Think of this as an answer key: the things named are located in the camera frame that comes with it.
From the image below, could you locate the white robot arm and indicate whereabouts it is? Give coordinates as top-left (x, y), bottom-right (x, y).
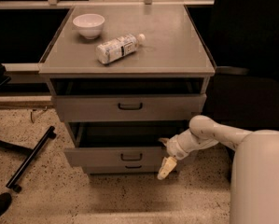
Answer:
top-left (158, 115), bottom-right (279, 224)

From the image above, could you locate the white ceramic bowl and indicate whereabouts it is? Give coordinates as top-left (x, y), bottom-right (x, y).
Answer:
top-left (73, 14), bottom-right (105, 39)

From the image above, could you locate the black chair base left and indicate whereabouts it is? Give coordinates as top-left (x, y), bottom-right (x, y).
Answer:
top-left (0, 126), bottom-right (56, 193)

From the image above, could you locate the grey drawer cabinet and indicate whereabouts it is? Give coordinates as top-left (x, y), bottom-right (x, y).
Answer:
top-left (38, 4), bottom-right (216, 176)

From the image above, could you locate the black office chair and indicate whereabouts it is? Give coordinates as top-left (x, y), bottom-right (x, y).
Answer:
top-left (203, 0), bottom-right (279, 185)

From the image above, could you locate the grey top drawer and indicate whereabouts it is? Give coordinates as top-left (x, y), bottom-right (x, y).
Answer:
top-left (52, 94), bottom-right (206, 122)

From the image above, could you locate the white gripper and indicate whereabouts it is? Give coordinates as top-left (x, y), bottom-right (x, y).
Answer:
top-left (157, 135), bottom-right (188, 180)

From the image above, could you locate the plastic water bottle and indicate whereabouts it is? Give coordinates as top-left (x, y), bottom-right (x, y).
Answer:
top-left (96, 34), bottom-right (146, 64)

